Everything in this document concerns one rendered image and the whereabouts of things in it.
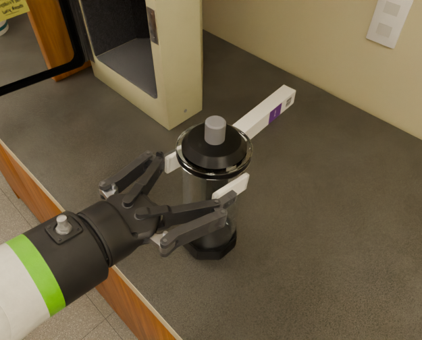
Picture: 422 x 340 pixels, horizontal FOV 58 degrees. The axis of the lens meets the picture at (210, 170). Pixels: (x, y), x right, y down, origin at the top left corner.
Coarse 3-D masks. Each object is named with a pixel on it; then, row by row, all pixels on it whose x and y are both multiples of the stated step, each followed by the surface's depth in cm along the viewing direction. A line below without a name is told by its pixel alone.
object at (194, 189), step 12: (240, 132) 55; (180, 144) 53; (180, 156) 51; (192, 168) 50; (204, 168) 50; (228, 168) 50; (240, 168) 50; (192, 180) 53; (204, 180) 52; (216, 180) 50; (228, 180) 52; (192, 192) 55; (204, 192) 54; (228, 216) 59; (228, 228) 61; (204, 240) 62; (216, 240) 62; (228, 240) 64
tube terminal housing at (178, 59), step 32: (160, 0) 68; (192, 0) 74; (160, 32) 72; (192, 32) 79; (96, 64) 101; (160, 64) 78; (192, 64) 84; (128, 96) 97; (160, 96) 85; (192, 96) 90
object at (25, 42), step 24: (0, 0) 79; (24, 0) 82; (48, 0) 85; (0, 24) 82; (24, 24) 85; (48, 24) 88; (0, 48) 85; (24, 48) 88; (48, 48) 92; (72, 48) 96; (0, 72) 88; (24, 72) 92
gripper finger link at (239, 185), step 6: (246, 174) 54; (234, 180) 53; (240, 180) 53; (246, 180) 54; (228, 186) 52; (234, 186) 52; (240, 186) 54; (216, 192) 51; (222, 192) 51; (240, 192) 55; (216, 198) 50
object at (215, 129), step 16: (192, 128) 53; (208, 128) 49; (224, 128) 50; (192, 144) 51; (208, 144) 51; (224, 144) 51; (240, 144) 51; (192, 160) 50; (208, 160) 50; (224, 160) 50; (240, 160) 51
